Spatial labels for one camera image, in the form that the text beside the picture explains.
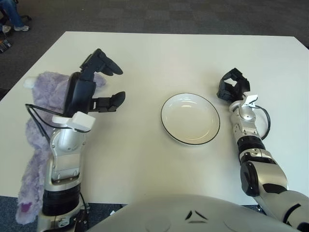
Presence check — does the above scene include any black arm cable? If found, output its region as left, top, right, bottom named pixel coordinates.
left=25, top=103, right=73, bottom=141
left=255, top=105, right=271, bottom=140

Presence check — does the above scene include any white plate with black rim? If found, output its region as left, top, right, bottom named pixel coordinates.
left=160, top=93, right=221, bottom=146

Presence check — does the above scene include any person leg in blue jeans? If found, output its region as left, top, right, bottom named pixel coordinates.
left=0, top=0, right=26, bottom=29

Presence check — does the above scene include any purple plush bunny doll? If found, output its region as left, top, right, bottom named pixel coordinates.
left=15, top=71, right=108, bottom=225

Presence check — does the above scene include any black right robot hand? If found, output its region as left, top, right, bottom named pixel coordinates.
left=216, top=68, right=251, bottom=103

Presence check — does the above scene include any silver robot torso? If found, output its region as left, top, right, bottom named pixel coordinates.
left=86, top=194, right=297, bottom=232

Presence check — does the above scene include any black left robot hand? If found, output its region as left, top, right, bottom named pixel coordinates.
left=64, top=48, right=126, bottom=118

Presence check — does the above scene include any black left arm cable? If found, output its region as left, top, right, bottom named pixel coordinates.
left=25, top=103, right=73, bottom=141

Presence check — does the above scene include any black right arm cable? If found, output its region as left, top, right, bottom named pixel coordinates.
left=255, top=105, right=271, bottom=140

